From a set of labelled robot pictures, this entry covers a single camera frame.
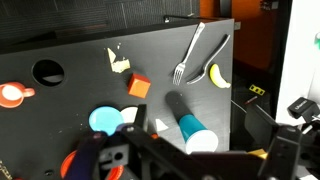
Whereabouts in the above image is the red bowl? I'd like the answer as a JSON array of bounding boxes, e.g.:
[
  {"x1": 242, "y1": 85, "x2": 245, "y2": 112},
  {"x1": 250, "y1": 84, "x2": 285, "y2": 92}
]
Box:
[{"x1": 60, "y1": 150, "x2": 124, "y2": 180}]

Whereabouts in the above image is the yellow toy banana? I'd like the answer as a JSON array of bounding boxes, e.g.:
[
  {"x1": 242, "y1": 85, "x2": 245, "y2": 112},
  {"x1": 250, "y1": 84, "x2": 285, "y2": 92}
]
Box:
[{"x1": 209, "y1": 64, "x2": 231, "y2": 88}]

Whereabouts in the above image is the blue round plate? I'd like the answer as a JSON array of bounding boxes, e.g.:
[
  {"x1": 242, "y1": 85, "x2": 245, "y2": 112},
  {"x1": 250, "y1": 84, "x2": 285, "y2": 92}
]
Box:
[{"x1": 88, "y1": 106, "x2": 124, "y2": 136}]

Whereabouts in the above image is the teal plastic cup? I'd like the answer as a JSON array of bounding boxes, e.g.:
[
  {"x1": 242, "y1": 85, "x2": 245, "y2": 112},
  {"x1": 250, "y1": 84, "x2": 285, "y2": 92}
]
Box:
[{"x1": 165, "y1": 90, "x2": 220, "y2": 155}]

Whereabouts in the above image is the white round plate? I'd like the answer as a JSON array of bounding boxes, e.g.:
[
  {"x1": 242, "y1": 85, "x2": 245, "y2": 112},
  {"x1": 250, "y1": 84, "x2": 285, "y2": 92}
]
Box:
[{"x1": 121, "y1": 106, "x2": 138, "y2": 123}]

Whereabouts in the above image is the silver fork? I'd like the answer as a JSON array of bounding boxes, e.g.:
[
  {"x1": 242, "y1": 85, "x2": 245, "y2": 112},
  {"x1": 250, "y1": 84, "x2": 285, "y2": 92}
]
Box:
[{"x1": 173, "y1": 22, "x2": 205, "y2": 85}]

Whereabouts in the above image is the white triangular paper scrap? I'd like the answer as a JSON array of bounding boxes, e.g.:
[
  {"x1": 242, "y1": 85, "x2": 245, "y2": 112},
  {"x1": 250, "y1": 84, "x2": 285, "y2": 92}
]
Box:
[{"x1": 155, "y1": 119, "x2": 168, "y2": 132}]

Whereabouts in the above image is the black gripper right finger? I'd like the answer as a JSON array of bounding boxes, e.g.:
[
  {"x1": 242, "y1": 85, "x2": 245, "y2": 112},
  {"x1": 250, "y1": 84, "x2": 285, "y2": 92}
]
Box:
[{"x1": 244, "y1": 104, "x2": 279, "y2": 144}]

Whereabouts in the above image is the orange cube block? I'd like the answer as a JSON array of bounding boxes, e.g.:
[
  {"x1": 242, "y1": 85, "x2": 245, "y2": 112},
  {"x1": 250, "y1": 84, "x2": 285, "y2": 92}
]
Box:
[{"x1": 128, "y1": 73, "x2": 151, "y2": 98}]

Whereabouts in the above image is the small orange cup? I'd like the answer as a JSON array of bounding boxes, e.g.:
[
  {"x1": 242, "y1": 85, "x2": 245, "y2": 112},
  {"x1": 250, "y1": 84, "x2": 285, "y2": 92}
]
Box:
[{"x1": 0, "y1": 82, "x2": 35, "y2": 108}]

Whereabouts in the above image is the cream paper scrap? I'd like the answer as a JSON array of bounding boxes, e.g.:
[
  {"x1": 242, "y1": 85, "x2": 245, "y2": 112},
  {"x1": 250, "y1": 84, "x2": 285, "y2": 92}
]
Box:
[{"x1": 107, "y1": 48, "x2": 131, "y2": 73}]

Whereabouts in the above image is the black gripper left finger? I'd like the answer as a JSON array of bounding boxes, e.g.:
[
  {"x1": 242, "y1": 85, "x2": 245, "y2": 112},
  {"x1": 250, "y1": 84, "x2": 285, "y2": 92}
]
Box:
[{"x1": 134, "y1": 104, "x2": 148, "y2": 131}]

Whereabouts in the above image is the dark grey knife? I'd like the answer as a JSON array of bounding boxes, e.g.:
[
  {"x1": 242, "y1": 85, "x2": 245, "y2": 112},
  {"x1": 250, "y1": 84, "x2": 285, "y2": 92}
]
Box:
[{"x1": 187, "y1": 34, "x2": 231, "y2": 85}]

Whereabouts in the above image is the orange toy bottle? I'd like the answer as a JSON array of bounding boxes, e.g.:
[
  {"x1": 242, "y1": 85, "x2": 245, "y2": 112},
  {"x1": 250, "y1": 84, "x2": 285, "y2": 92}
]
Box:
[{"x1": 151, "y1": 134, "x2": 159, "y2": 139}]

